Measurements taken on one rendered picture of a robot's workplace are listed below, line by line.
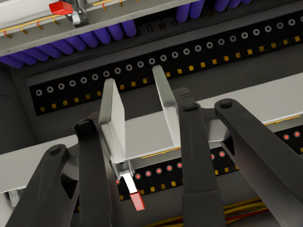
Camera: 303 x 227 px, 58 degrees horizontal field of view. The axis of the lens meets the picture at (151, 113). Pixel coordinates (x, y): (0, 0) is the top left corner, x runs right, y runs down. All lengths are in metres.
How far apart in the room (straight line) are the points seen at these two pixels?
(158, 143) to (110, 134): 0.17
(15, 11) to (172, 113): 0.25
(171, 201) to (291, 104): 0.33
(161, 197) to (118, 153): 0.43
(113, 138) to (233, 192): 0.47
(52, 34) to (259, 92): 0.26
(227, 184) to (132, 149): 0.31
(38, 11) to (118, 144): 0.24
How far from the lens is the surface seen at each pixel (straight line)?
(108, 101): 0.18
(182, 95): 0.17
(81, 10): 0.32
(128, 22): 0.39
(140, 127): 0.33
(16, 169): 0.37
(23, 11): 0.36
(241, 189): 0.61
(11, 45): 0.39
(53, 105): 0.50
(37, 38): 0.38
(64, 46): 0.43
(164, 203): 0.59
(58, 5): 0.26
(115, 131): 0.16
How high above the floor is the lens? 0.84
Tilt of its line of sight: 13 degrees up
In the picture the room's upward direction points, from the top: 164 degrees clockwise
